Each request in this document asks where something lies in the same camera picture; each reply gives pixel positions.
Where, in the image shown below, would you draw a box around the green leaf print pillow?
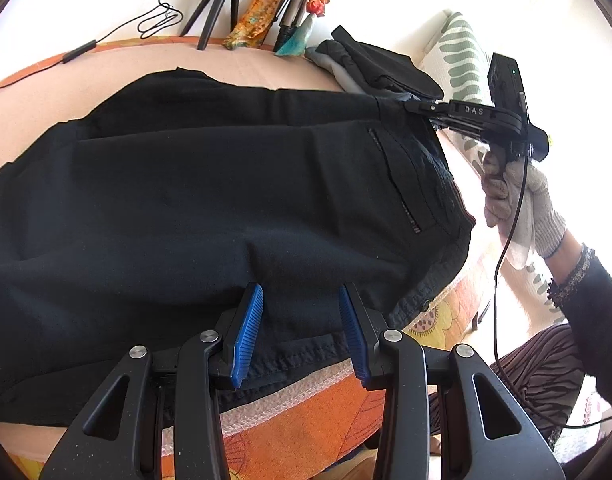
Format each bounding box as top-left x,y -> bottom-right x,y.
418,10 -> 496,163

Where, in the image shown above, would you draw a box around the black pants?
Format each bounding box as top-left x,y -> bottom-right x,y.
0,67 -> 479,428

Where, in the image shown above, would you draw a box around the person's right hand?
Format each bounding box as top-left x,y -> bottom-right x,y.
480,150 -> 568,261

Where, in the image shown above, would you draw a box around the person's striped skirt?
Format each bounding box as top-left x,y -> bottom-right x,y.
426,322 -> 604,456

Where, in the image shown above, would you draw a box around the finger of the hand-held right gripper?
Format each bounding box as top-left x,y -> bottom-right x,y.
430,115 -> 492,141
404,99 -> 497,120

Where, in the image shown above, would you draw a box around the orange patterned cloth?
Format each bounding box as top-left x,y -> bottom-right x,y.
223,0 -> 301,52

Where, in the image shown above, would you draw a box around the orange patterned blanket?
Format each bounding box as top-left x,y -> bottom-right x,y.
0,35 -> 492,480

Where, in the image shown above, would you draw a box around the person's right forearm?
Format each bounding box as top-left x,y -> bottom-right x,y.
546,242 -> 612,328

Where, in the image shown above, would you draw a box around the black tripod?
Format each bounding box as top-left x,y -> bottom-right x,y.
178,0 -> 253,52

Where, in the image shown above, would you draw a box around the grey garment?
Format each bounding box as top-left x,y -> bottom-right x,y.
305,44 -> 419,107

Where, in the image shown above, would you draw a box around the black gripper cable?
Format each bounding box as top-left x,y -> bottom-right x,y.
492,160 -> 612,431

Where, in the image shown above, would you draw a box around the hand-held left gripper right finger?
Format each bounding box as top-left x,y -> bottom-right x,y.
337,282 -> 566,480

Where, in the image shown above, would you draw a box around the teal cloth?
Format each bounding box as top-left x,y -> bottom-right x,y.
276,14 -> 321,57

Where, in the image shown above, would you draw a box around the thin black cable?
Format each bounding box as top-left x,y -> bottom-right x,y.
0,0 -> 213,94

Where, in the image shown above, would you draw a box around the black folded garment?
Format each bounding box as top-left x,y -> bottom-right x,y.
316,25 -> 445,103

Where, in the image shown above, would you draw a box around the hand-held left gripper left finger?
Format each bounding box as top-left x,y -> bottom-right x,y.
38,282 -> 265,480

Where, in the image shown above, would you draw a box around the grey folded tripod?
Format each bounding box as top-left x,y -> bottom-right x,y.
273,0 -> 317,54

